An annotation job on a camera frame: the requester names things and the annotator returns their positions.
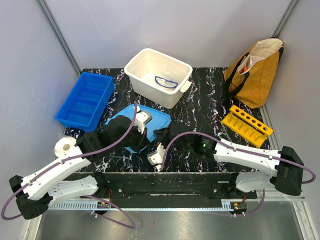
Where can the yellow canvas tote bag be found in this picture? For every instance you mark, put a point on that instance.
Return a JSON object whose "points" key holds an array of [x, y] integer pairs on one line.
{"points": [[252, 87]]}

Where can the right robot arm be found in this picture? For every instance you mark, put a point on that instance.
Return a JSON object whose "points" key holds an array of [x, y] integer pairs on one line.
{"points": [[273, 169]]}

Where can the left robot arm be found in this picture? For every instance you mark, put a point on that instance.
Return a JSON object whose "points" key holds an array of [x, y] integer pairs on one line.
{"points": [[34, 193]]}

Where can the clear test tube left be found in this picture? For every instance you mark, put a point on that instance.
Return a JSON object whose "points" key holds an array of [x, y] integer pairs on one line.
{"points": [[119, 157]]}

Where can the white plastic tub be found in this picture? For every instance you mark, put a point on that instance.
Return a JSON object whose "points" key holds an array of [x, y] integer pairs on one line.
{"points": [[147, 64]]}

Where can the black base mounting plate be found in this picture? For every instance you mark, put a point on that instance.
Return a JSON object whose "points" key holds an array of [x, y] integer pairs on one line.
{"points": [[169, 190]]}

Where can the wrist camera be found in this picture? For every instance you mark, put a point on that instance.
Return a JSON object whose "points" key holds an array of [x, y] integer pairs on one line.
{"points": [[156, 157], [141, 119]]}

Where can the packet of gloves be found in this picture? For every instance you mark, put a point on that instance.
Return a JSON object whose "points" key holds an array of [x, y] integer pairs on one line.
{"points": [[168, 85]]}

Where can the blue divided organizer tray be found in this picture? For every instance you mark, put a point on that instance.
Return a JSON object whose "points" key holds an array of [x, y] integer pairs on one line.
{"points": [[86, 102]]}

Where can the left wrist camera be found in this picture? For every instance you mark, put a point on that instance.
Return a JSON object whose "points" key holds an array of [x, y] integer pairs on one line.
{"points": [[141, 119]]}

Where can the clear test tube right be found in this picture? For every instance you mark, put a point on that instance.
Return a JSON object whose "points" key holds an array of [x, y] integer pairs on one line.
{"points": [[226, 132]]}

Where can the box inside tote bag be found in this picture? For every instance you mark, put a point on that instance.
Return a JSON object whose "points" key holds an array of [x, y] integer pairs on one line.
{"points": [[250, 62]]}

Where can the white tape roll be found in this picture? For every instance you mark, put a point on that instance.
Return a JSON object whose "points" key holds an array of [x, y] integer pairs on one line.
{"points": [[65, 147]]}

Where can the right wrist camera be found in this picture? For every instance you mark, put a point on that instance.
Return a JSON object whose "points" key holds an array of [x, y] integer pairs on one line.
{"points": [[156, 157]]}

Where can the yellow test tube rack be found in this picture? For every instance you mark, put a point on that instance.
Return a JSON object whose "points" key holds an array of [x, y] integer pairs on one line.
{"points": [[247, 126]]}

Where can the light blue plastic lid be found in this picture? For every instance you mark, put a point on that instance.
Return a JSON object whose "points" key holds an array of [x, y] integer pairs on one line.
{"points": [[160, 120]]}

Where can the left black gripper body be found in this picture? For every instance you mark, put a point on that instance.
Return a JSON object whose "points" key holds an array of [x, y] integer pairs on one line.
{"points": [[134, 139]]}

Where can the blue safety glasses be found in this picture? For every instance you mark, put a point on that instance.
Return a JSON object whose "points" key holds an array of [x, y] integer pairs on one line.
{"points": [[158, 78]]}

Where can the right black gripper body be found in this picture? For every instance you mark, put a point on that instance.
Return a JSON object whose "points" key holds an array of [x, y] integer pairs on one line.
{"points": [[165, 138]]}

